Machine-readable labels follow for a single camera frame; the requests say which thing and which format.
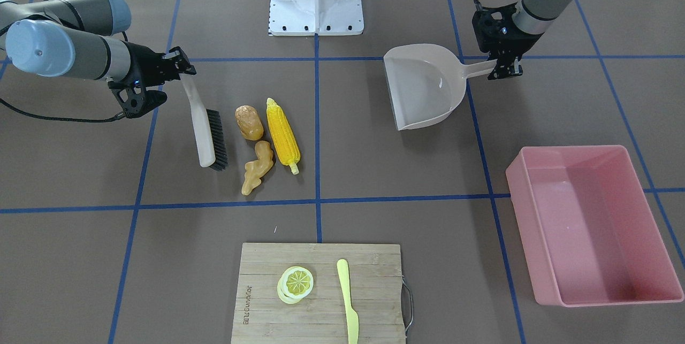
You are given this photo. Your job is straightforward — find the beige plastic dustpan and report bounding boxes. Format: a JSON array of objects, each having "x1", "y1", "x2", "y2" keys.
[{"x1": 383, "y1": 43, "x2": 497, "y2": 131}]

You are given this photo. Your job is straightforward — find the yellow toy lemon slices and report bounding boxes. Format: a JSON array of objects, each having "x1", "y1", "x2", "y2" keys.
[{"x1": 276, "y1": 266, "x2": 315, "y2": 304}]

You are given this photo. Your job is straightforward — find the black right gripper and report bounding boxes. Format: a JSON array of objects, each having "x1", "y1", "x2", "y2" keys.
[{"x1": 108, "y1": 43, "x2": 197, "y2": 119}]

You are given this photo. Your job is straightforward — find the yellow toy corn cob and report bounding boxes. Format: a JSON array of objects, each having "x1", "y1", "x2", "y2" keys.
[{"x1": 266, "y1": 97, "x2": 301, "y2": 175}]

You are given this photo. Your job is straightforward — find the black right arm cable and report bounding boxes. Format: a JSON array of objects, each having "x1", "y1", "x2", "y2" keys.
[{"x1": 0, "y1": 31, "x2": 132, "y2": 124}]

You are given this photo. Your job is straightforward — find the yellow plastic toy knife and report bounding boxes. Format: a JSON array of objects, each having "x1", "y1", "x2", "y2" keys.
[{"x1": 336, "y1": 258, "x2": 360, "y2": 343}]

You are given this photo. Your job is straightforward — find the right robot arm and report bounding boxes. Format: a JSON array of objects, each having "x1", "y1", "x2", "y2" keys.
[{"x1": 2, "y1": 0, "x2": 196, "y2": 122}]

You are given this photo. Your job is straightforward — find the tan toy ginger root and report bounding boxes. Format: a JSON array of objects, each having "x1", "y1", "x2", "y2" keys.
[{"x1": 241, "y1": 141, "x2": 274, "y2": 197}]

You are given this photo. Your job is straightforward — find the bamboo cutting board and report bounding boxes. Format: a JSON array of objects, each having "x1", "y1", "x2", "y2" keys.
[{"x1": 231, "y1": 242, "x2": 406, "y2": 343}]

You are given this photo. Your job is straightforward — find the brown toy potato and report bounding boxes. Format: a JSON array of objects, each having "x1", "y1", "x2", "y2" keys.
[{"x1": 234, "y1": 105, "x2": 264, "y2": 141}]

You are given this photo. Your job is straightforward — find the pink plastic bin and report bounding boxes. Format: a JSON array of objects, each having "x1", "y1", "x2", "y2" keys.
[{"x1": 506, "y1": 145, "x2": 683, "y2": 308}]

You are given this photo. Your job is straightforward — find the beige brush black bristles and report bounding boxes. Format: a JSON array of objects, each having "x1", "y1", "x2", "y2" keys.
[{"x1": 180, "y1": 74, "x2": 228, "y2": 171}]

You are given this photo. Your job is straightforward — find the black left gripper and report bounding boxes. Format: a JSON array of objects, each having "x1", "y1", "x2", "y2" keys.
[{"x1": 472, "y1": 0, "x2": 542, "y2": 80}]

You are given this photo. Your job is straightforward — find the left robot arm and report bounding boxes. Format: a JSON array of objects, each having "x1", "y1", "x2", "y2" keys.
[{"x1": 471, "y1": 0, "x2": 573, "y2": 80}]

